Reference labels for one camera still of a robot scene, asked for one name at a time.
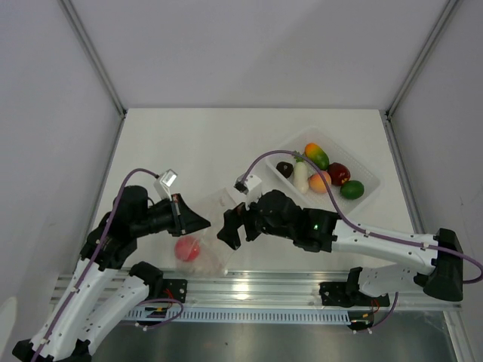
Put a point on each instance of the white plastic basket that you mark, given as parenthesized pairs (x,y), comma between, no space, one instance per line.
(336,152)

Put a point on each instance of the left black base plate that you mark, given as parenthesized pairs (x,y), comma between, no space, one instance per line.
(174,289)

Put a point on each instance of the red tomato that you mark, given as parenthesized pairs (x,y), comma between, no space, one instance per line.
(187,248)

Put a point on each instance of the right aluminium frame post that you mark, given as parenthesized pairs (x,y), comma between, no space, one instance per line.
(434,36)

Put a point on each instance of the clear zip top bag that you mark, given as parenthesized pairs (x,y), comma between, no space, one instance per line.
(214,253)

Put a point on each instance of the left aluminium frame post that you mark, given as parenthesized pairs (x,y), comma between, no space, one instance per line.
(84,40)

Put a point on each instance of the green lime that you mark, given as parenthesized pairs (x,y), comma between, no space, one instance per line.
(352,190)

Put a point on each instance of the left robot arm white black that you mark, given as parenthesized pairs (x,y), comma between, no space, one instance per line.
(79,324)

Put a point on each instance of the dark red apple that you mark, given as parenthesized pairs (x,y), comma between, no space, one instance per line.
(339,173)

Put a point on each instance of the aluminium frame post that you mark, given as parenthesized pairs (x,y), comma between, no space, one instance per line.
(84,40)
(434,36)

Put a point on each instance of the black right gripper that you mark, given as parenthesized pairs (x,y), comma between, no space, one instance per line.
(233,219)

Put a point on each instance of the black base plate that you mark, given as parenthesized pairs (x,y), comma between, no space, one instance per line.
(174,289)
(339,295)

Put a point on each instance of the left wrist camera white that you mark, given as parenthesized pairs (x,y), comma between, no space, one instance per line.
(163,184)

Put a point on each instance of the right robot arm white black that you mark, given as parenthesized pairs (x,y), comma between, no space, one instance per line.
(416,262)

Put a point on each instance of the orange peach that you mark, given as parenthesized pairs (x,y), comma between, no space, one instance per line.
(318,184)

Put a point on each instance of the white slotted cable duct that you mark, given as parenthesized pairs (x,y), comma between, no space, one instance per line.
(264,316)

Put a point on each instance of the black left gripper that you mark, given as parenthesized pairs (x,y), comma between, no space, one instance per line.
(185,219)

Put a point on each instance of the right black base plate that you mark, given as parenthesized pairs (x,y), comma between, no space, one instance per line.
(339,295)

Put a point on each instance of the aluminium mounting rail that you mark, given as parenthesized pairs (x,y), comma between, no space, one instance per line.
(262,289)

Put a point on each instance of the dark purple fruit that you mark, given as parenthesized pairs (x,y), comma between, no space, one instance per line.
(285,169)

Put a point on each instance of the white radish with leaves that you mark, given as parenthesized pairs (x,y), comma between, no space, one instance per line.
(301,174)

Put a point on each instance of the orange green mango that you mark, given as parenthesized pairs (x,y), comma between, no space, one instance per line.
(317,155)

